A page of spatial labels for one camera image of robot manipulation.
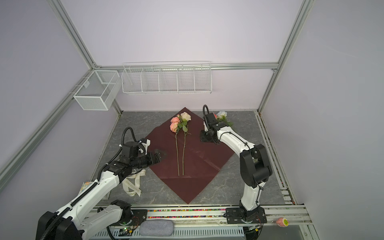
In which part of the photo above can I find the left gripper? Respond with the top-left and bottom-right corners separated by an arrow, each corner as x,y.
130,149 -> 167,170

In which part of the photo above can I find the cream fake rose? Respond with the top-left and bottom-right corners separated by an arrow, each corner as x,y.
180,112 -> 192,175

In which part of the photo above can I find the red wrapping paper sheet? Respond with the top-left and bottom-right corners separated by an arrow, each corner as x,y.
146,108 -> 234,204

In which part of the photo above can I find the double pink fake rose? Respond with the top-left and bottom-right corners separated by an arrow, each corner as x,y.
170,115 -> 181,176

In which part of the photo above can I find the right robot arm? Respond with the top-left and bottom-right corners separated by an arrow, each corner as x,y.
200,112 -> 273,225

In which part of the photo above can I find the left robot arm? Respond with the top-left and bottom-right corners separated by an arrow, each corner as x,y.
36,139 -> 167,240

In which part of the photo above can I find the cream ribbon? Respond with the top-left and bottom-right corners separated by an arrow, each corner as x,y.
122,170 -> 146,197

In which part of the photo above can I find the grey foam pad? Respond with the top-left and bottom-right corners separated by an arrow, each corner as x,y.
139,220 -> 175,237

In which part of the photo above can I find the white mesh box basket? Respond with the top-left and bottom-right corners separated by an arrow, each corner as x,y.
74,70 -> 122,111

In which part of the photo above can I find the pink round object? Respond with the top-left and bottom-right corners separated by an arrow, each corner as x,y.
276,218 -> 290,228

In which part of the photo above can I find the white wire shelf basket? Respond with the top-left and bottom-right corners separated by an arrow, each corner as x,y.
122,61 -> 213,95

